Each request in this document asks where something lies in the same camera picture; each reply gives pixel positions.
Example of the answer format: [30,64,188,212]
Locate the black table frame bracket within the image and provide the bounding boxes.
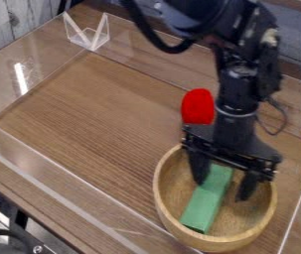
[0,214,58,254]

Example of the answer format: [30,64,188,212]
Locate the red plush strawberry toy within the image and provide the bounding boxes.
[181,88,216,125]

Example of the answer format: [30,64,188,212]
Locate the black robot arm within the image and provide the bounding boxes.
[121,0,283,201]

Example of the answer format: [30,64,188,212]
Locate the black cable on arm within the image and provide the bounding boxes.
[255,97,288,137]

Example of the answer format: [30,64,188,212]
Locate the green rectangular block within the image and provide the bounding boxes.
[180,165,234,234]

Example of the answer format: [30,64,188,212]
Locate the clear acrylic tray wall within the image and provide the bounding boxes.
[0,128,203,254]

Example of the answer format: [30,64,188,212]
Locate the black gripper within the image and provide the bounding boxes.
[183,100,282,201]

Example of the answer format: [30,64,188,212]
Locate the brown wooden bowl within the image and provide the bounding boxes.
[153,145,278,253]

